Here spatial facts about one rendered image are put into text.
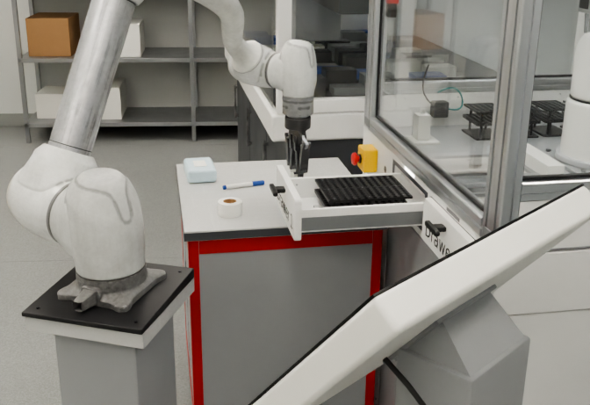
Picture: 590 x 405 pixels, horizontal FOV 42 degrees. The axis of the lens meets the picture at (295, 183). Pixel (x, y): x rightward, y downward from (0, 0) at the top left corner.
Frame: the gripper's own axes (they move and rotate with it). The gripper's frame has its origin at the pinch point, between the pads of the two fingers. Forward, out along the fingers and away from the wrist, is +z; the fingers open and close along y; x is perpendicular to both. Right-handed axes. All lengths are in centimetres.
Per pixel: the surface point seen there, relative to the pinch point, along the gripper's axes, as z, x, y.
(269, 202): 7.8, -5.9, -6.5
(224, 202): 3.8, -22.2, -1.8
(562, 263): -7, 20, 87
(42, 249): 84, -56, -178
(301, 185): -3.4, -4.4, 12.4
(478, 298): -24, -28, 119
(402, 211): -3.7, 10.4, 41.1
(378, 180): -6.2, 13.5, 23.9
